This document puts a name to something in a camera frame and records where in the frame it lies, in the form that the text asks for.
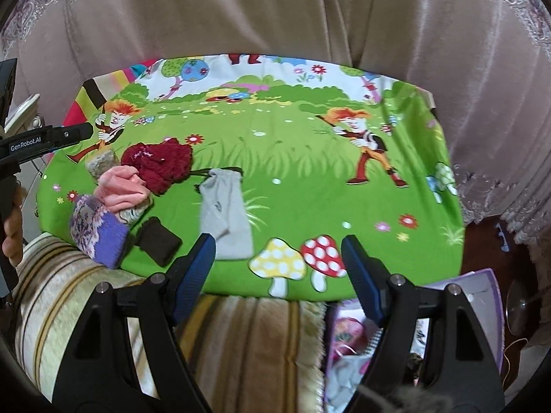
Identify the pink cloth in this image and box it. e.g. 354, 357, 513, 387
95, 166, 151, 213

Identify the grey fuzzy tuft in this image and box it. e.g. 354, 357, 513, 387
357, 385, 435, 413

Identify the green cartoon printed blanket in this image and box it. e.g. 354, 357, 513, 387
37, 54, 466, 304

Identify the pink round pouch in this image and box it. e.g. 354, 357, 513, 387
333, 315, 371, 353

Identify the dark red knitted hat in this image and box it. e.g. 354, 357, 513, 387
121, 137, 194, 196

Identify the beige striped sofa blanket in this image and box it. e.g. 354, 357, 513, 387
11, 232, 328, 413

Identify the beige curtain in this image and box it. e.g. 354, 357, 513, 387
0, 0, 551, 242

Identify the blue plastic piece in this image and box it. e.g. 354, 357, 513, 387
494, 221, 513, 252

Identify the white cabinet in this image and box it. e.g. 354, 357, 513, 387
3, 92, 52, 242

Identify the person's left hand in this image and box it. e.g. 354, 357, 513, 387
2, 182, 25, 268

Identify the leopard print pouch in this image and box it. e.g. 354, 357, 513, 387
405, 350, 431, 390

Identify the clear wine glass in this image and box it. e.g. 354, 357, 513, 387
505, 279, 543, 336

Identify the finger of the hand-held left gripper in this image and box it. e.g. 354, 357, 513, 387
52, 121, 95, 147

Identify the grey drawstring pouch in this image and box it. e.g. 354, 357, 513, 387
196, 168, 254, 261

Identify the purple cardboard box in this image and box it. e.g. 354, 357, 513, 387
325, 268, 505, 413

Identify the purple patterned knitted hat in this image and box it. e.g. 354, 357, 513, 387
69, 194, 130, 269

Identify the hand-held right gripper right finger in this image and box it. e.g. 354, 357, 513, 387
341, 234, 505, 413

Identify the light blue cloth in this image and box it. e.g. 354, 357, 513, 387
327, 353, 371, 402

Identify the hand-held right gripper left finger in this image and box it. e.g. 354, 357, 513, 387
52, 232, 217, 413

